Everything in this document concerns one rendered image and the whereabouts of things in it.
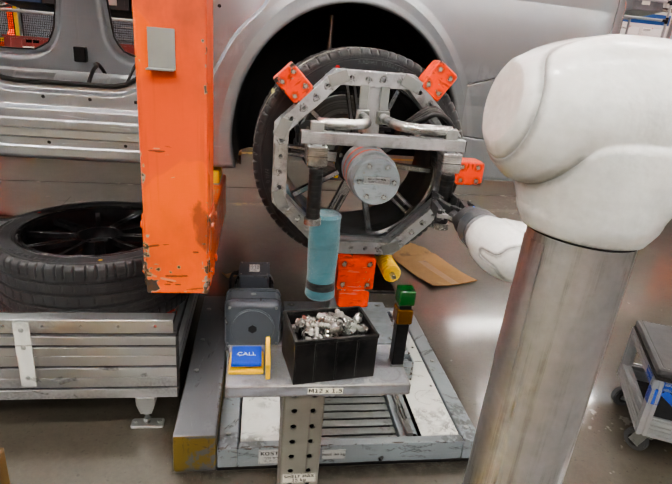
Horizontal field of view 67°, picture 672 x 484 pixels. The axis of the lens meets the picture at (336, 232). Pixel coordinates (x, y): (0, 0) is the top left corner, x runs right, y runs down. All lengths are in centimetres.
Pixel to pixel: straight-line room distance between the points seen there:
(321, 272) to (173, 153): 51
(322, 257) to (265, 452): 59
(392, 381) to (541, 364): 75
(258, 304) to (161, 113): 67
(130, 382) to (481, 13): 164
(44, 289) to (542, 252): 150
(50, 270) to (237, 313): 56
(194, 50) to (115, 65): 239
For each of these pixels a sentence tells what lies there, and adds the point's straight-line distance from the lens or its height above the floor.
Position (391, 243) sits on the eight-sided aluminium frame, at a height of 62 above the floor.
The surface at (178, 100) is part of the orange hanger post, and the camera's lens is 129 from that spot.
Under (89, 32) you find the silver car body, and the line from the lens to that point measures 368.
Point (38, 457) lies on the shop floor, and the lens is 182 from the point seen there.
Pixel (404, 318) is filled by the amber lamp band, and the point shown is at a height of 59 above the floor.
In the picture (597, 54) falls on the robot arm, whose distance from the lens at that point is 47.
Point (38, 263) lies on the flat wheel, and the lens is 175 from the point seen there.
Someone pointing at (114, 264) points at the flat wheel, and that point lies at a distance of 170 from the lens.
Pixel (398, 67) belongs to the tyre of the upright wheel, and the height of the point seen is 113.
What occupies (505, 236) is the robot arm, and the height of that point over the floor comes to 87.
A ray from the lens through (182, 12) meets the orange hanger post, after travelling 128.
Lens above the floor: 119
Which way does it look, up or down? 20 degrees down
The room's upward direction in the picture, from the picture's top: 5 degrees clockwise
